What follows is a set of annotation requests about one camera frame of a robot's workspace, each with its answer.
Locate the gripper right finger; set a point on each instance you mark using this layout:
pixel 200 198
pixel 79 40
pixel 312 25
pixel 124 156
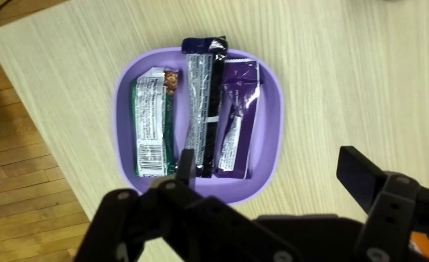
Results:
pixel 389 196

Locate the purple snack bar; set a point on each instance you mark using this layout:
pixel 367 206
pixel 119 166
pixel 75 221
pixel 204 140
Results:
pixel 238 120

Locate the orange object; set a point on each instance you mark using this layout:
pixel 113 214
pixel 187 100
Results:
pixel 427 249

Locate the green and white snack bar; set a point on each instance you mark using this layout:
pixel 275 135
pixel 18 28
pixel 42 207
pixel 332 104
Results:
pixel 152 123

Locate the black and silver snack bar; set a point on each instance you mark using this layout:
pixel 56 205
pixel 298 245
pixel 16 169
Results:
pixel 203 105

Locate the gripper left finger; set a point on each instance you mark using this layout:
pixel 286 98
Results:
pixel 185 218

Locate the purple plastic plate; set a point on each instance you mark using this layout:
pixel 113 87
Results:
pixel 199 123

